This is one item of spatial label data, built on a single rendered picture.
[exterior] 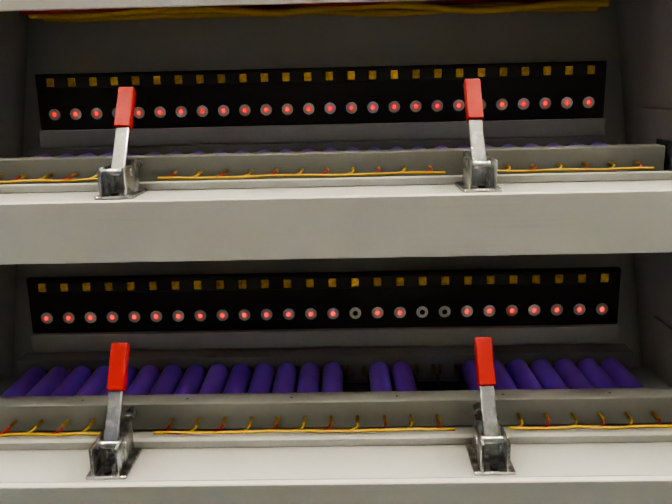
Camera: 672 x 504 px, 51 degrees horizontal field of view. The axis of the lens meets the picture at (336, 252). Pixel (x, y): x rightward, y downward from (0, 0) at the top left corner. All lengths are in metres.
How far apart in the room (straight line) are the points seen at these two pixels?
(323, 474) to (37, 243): 0.26
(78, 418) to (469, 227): 0.33
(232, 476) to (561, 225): 0.29
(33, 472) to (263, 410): 0.17
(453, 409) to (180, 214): 0.25
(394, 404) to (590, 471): 0.15
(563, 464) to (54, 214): 0.40
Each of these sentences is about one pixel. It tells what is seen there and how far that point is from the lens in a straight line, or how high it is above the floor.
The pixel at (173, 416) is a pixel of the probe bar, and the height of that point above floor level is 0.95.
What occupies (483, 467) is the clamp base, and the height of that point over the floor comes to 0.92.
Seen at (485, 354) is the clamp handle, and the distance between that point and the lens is 0.53.
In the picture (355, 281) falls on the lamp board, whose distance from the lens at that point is 0.65.
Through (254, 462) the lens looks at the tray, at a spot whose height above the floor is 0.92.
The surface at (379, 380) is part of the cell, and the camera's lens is 0.60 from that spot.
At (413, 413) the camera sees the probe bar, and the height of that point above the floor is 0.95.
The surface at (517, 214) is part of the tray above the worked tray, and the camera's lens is 0.52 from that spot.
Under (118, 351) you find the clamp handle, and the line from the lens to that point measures 0.55.
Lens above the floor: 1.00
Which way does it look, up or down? 8 degrees up
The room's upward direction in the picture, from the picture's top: 1 degrees counter-clockwise
